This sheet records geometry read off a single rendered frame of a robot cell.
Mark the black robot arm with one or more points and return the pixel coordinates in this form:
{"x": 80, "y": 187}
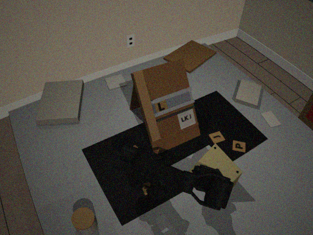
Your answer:
{"x": 217, "y": 188}

